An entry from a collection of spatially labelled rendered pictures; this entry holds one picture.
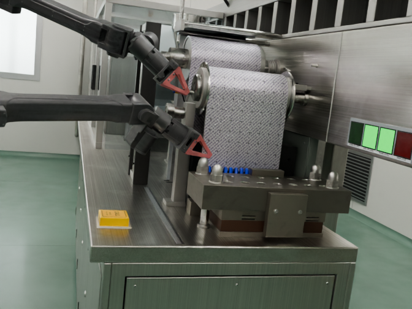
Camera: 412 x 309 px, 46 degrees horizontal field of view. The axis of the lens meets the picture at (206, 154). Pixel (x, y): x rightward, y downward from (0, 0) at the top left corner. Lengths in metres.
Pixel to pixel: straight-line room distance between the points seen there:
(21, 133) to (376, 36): 6.05
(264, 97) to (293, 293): 0.53
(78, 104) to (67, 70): 5.68
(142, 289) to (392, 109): 0.68
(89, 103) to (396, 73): 0.69
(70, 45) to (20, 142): 1.46
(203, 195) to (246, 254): 0.17
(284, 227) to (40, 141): 5.89
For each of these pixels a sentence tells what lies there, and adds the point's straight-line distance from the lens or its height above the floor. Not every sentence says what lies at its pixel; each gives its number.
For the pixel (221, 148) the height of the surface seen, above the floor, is 1.09.
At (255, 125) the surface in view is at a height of 1.16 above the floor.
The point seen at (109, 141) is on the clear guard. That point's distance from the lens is 2.34.
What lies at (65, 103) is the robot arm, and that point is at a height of 1.19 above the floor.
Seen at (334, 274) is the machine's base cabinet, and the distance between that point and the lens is 1.31.
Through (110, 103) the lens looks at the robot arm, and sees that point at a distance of 1.18.
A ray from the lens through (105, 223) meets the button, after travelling 1.20.
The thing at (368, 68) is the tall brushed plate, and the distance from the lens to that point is 1.24.
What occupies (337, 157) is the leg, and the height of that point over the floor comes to 1.07.
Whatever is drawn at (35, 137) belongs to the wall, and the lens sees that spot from 6.92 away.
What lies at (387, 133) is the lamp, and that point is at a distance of 1.14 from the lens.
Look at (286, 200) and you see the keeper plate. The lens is 1.21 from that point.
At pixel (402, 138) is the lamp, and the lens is 1.09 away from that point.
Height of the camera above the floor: 1.28
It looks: 9 degrees down
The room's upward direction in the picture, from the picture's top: 6 degrees clockwise
